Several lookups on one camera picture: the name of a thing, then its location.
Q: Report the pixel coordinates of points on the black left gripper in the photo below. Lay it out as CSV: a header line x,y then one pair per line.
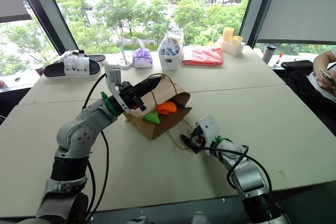
x,y
130,95

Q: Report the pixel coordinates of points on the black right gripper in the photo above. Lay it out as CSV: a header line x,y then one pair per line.
x,y
197,138

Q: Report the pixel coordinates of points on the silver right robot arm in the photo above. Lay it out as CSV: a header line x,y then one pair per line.
x,y
249,176

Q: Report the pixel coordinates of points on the person's bare forearm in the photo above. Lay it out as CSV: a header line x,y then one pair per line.
x,y
324,60

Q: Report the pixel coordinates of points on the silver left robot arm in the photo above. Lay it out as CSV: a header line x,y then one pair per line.
x,y
78,132

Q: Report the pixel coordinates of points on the orange plush toy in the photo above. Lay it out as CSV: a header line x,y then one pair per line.
x,y
166,108

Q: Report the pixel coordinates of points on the green plush toy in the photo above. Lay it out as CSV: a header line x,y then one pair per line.
x,y
151,117

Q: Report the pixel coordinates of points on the brown paper bag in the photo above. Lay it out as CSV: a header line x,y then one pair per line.
x,y
157,129

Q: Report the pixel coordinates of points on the clear bag of items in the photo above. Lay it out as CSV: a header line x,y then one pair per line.
x,y
172,43

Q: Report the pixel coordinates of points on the red folded plastic bag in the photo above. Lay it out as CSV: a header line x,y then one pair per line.
x,y
202,56

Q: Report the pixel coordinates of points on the person's hand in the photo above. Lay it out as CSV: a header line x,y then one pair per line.
x,y
325,82

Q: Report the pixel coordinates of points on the purple tied pouch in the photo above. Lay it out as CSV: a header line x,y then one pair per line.
x,y
142,58

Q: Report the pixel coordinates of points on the white plastic bin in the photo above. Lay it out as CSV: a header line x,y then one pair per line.
x,y
169,62

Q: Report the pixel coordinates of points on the white stand with stick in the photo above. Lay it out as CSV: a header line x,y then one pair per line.
x,y
124,62

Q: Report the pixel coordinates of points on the black and white sandal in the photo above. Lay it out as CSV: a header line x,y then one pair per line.
x,y
97,57
73,68

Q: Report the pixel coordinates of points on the white rectangular box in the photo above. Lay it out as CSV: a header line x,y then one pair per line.
x,y
232,48

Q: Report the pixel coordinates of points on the stack of yellow cups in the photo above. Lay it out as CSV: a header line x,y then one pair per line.
x,y
228,34

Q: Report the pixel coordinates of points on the single yellow cup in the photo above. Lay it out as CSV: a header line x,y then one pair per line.
x,y
237,40

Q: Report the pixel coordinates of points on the dark cup on ledge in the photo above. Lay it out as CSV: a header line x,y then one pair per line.
x,y
40,70

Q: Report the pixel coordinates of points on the grey tumbler with black lid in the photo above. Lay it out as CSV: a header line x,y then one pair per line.
x,y
268,54

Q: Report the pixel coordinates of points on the person's black clothing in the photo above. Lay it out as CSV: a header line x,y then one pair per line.
x,y
304,95

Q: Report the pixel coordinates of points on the black chair armrest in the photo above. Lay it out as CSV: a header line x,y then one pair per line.
x,y
296,64

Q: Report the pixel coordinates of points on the silver smartphone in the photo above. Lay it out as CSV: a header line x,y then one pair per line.
x,y
328,76

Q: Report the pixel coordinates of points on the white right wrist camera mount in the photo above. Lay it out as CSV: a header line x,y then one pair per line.
x,y
208,128

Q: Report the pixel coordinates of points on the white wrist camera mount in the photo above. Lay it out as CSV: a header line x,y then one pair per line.
x,y
113,75
208,128

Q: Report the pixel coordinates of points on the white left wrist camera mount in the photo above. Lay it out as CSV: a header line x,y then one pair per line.
x,y
113,75

